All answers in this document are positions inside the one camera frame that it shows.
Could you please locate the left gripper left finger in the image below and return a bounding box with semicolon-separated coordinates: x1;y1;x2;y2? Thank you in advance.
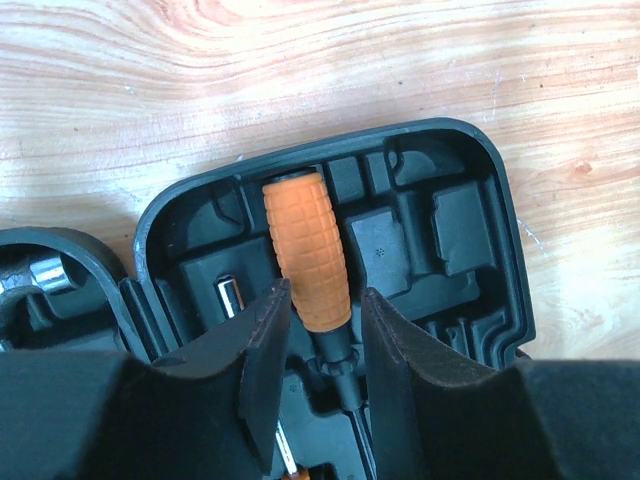
1;279;291;479

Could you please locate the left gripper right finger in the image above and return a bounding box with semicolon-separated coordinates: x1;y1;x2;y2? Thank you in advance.
362;289;639;479

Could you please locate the black handled screwdriver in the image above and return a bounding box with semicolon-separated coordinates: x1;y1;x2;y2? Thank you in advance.
215;274;311;479

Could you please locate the black plastic tool case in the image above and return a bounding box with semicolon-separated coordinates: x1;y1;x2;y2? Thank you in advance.
1;118;535;479

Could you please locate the orange handled screwdriver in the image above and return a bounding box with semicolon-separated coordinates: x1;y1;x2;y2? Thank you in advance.
263;172;377;479

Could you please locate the claw hammer black grip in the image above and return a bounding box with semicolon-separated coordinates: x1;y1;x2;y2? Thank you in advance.
1;251;76;353

